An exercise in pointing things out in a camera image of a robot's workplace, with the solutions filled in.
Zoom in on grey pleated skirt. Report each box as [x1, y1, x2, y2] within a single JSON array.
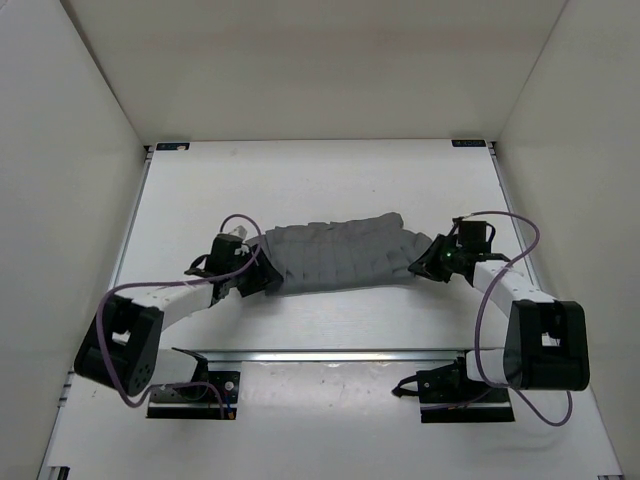
[[248, 212, 432, 296]]

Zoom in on blue corner label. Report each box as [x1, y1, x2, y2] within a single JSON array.
[[451, 139, 487, 148], [155, 142, 190, 151]]

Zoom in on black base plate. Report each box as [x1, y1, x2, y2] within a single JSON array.
[[146, 370, 241, 421], [391, 365, 515, 424]]

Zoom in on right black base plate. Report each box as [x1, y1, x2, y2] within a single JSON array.
[[391, 365, 515, 424]]

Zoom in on left blue corner label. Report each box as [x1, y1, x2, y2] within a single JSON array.
[[155, 142, 190, 151]]

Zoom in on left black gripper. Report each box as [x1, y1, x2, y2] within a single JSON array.
[[229, 243, 283, 298]]

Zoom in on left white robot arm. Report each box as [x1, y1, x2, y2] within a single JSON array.
[[73, 233, 283, 399]]

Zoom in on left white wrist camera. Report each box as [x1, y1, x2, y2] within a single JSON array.
[[228, 225, 248, 241]]

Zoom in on aluminium front rail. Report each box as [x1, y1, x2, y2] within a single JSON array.
[[199, 347, 566, 366]]

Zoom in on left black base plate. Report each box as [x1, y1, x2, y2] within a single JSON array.
[[146, 370, 241, 421]]

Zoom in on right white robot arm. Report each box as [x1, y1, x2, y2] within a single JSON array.
[[408, 218, 590, 401]]

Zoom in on right blue corner label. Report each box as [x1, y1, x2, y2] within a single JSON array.
[[451, 139, 487, 148]]

